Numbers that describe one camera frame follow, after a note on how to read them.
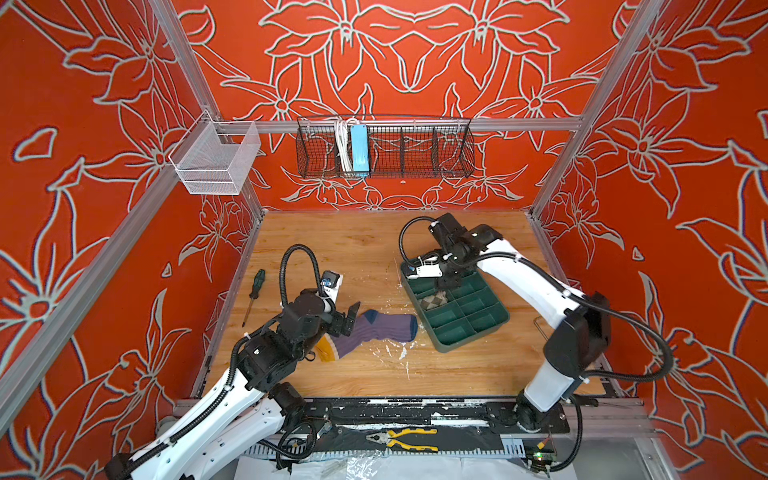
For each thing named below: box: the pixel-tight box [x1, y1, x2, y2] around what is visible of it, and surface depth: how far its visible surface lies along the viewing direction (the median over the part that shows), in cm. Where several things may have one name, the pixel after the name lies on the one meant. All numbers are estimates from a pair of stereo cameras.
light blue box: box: [350, 124, 370, 172], surface depth 91 cm
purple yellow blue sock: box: [315, 310, 418, 362], surface depth 88 cm
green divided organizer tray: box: [401, 268, 510, 354], surface depth 89 cm
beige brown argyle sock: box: [421, 291, 448, 310], surface depth 89 cm
